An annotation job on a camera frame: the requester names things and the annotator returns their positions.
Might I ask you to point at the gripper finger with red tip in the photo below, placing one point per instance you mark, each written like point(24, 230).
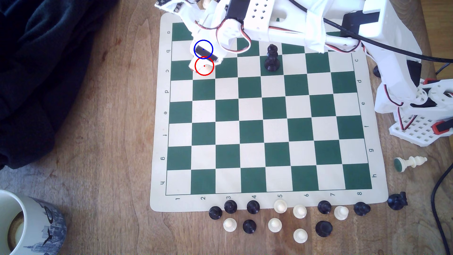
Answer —
point(198, 39)
point(219, 58)

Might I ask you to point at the white printed gripper body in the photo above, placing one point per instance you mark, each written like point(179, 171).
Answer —
point(207, 53)

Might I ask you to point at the white chess pawn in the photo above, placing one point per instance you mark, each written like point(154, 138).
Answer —
point(341, 213)
point(299, 211)
point(229, 225)
point(203, 66)
point(280, 206)
point(275, 225)
point(300, 236)

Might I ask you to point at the white printed robot arm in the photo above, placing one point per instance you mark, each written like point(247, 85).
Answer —
point(385, 32)

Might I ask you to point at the tall black chess piece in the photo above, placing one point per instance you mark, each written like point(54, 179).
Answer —
point(271, 60)

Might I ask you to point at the green and cream chess mat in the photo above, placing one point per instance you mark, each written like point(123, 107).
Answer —
point(269, 117)

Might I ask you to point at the black chess pawn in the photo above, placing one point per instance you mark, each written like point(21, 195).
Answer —
point(253, 206)
point(361, 208)
point(249, 226)
point(230, 206)
point(215, 212)
point(324, 206)

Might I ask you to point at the wide black chess piece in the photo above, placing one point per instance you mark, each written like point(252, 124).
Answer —
point(324, 228)

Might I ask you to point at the white chess piece green base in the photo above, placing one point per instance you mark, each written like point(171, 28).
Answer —
point(410, 163)

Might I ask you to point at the black chess knight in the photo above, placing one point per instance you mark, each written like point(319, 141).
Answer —
point(397, 201)

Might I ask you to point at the white tape wrap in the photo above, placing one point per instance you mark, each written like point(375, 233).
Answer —
point(316, 32)

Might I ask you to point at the dark navy fabric garment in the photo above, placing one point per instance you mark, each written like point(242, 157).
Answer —
point(42, 70)

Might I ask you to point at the white perforated device red clips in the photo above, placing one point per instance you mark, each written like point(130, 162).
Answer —
point(417, 131)

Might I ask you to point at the white mug skyline print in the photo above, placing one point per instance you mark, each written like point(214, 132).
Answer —
point(39, 226)

